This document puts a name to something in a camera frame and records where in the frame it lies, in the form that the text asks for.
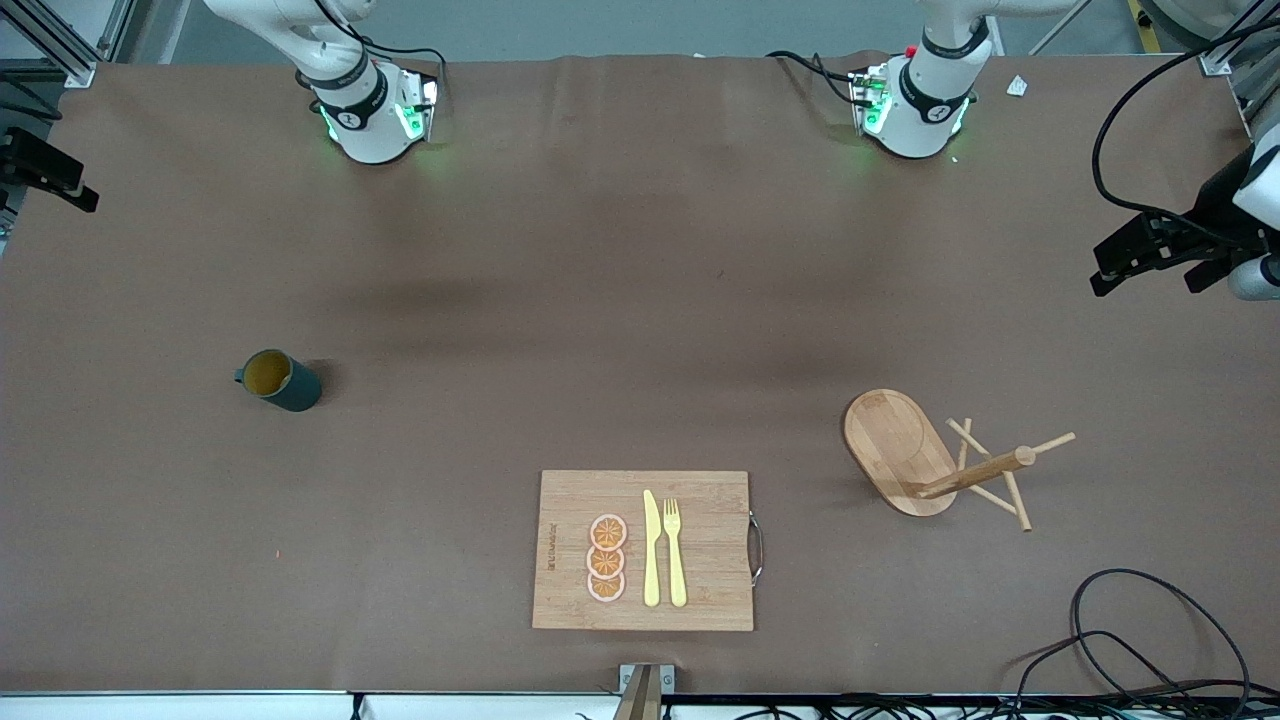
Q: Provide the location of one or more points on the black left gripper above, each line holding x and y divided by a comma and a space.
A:
1213, 208

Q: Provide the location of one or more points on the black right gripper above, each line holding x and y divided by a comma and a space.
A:
22, 156

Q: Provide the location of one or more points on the dark green cup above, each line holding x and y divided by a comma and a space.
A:
295, 392

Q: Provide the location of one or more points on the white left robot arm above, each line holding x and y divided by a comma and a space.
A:
920, 120

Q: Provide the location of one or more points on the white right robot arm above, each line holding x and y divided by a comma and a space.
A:
370, 130

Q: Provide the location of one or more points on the wooden cup rack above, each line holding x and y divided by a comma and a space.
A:
890, 445

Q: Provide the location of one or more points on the white paper scrap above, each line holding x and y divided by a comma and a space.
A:
1017, 86

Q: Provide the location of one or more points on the brown table cover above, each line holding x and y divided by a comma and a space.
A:
400, 480

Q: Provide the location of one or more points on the bamboo cutting board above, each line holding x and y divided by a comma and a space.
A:
710, 560

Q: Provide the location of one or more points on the yellow plastic fork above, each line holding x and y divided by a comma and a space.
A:
677, 570

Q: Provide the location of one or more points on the yellow plastic knife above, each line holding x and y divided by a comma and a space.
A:
651, 560

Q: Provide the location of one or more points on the toy orange slice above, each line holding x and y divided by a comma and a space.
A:
605, 588
608, 531
605, 562

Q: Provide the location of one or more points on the aluminium frame profile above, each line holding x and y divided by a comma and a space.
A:
1215, 62
75, 70

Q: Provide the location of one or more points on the metal bracket with post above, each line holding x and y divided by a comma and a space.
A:
645, 690

